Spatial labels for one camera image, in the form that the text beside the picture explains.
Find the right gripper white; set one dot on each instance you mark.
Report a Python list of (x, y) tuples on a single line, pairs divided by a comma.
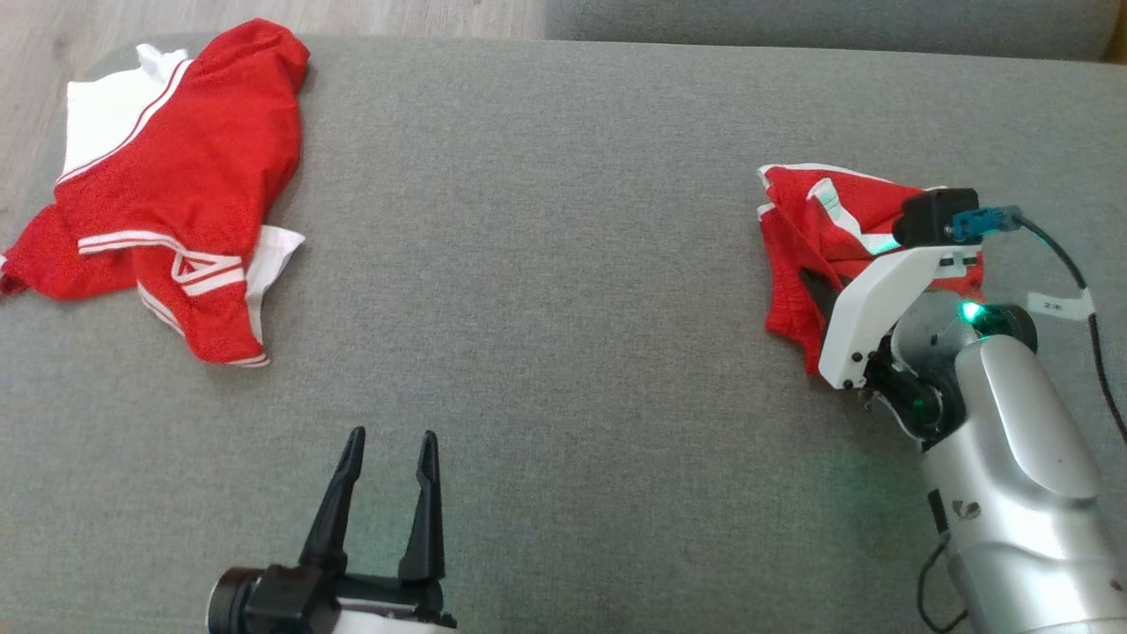
[(867, 308)]

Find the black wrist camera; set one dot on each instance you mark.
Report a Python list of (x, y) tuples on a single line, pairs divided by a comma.
[(933, 218), (282, 603)]

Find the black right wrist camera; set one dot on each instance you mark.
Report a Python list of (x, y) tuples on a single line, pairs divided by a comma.
[(933, 218)]

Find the large grey sofa seat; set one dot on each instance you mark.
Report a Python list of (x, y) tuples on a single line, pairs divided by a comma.
[(546, 264)]

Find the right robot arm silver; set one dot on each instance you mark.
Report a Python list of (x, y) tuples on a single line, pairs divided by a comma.
[(1030, 458)]

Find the red white sports jersey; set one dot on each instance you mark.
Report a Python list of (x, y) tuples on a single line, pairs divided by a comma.
[(202, 150)]

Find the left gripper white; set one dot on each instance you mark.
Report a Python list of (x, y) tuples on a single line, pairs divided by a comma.
[(387, 612)]

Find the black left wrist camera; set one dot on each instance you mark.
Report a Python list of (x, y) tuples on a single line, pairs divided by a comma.
[(282, 603)]

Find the red white sports shorts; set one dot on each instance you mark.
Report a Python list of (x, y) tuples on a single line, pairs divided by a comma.
[(797, 264)]

